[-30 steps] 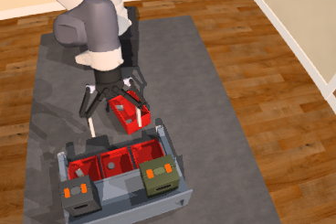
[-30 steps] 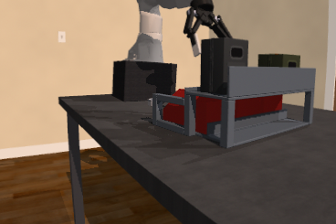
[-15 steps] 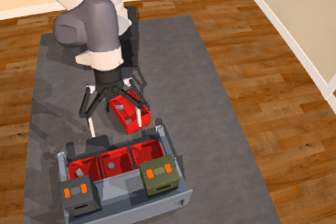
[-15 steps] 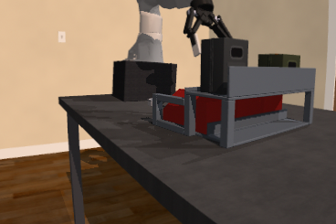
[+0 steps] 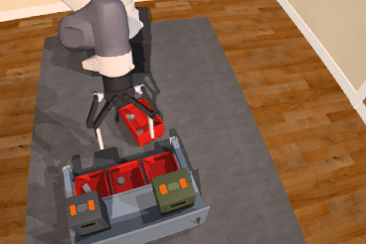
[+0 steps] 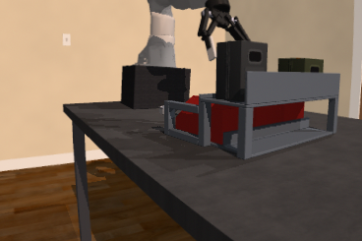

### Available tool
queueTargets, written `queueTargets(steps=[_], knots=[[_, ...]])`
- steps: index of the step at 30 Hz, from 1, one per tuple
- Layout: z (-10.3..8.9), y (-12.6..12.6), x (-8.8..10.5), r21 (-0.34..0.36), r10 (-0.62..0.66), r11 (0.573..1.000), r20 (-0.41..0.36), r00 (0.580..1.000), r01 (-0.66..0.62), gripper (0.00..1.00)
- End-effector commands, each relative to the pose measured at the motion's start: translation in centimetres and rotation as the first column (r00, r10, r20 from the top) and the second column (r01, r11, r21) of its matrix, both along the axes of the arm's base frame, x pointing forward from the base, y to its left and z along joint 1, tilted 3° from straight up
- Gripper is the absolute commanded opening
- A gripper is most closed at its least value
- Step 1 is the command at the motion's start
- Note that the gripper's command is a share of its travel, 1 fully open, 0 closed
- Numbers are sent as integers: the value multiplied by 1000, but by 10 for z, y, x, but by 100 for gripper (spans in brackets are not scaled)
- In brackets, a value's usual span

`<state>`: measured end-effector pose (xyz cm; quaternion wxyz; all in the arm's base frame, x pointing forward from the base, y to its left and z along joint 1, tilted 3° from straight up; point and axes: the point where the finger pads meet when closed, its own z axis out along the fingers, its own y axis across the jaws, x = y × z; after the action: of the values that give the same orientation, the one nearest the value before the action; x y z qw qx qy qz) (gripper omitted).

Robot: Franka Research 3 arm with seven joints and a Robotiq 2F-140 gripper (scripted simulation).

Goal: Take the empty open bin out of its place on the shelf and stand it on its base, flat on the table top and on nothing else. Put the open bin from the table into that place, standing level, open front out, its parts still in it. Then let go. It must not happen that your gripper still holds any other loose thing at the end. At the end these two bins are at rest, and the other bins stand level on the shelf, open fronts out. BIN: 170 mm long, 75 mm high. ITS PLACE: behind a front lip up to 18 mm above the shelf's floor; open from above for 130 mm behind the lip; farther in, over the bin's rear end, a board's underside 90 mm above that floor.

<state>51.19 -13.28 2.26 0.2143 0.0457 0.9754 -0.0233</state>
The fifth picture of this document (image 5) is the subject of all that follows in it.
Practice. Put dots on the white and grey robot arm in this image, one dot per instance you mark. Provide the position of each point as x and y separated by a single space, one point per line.
102 26

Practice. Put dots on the white round disc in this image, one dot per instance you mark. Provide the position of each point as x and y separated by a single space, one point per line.
121 180

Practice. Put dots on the grey metal shelf frame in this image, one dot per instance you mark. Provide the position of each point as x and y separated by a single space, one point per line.
137 208

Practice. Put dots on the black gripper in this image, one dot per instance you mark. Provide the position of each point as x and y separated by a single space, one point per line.
117 98

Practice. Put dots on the olive green case with orange latches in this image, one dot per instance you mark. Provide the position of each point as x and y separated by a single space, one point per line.
174 191

